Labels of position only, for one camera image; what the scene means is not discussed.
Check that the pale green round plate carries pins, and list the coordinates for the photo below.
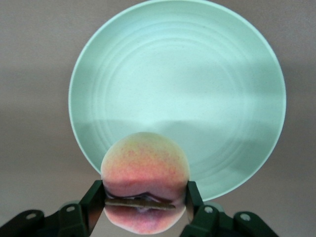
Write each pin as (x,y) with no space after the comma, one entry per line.
(177,86)

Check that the brown table cover sheet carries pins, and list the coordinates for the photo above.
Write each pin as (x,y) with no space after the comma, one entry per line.
(34,74)

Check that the yellow pink peach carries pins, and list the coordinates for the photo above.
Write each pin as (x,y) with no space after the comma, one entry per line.
(145,163)

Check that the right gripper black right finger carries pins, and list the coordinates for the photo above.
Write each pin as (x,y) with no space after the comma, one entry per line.
(207,222)

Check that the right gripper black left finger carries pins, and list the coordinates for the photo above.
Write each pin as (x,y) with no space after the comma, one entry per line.
(74,219)

